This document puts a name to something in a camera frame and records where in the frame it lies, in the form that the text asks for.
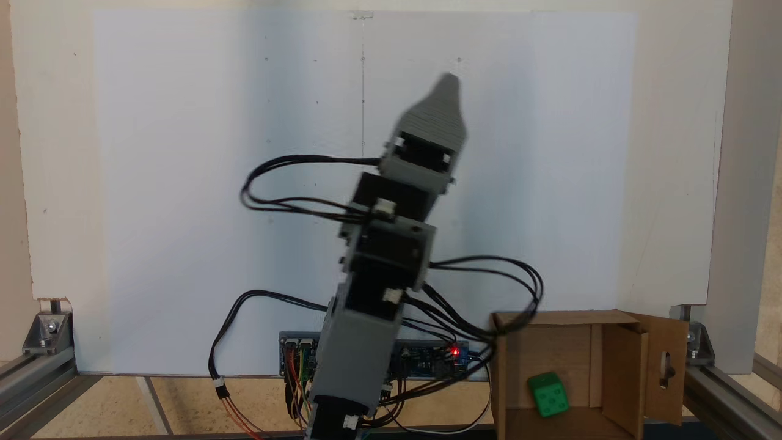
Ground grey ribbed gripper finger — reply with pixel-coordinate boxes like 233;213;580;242
398;73;469;155

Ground green dice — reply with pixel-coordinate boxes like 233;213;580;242
527;371;571;419

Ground blue circuit board with capacitors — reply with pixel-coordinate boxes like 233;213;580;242
393;341;472;377

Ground brown cardboard box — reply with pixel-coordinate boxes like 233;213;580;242
489;309;690;440

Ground white paper sheet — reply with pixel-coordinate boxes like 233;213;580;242
93;9;640;377

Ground black servo cable loop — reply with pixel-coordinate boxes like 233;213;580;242
239;155;383;222

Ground circuit board with jumper wires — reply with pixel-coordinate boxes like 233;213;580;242
281;338;320;376

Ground green jumper wire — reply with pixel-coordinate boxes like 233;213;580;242
299;348;309;424

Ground thin white cable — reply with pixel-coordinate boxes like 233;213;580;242
365;367;494;436

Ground red jumper wire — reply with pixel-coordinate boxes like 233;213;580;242
221;391;268;440

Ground metal corner bracket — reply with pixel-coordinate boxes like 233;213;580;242
23;310;75;357
685;320;717;368

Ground aluminium frame rail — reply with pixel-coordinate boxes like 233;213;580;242
682;353;782;440
0;351;79;440

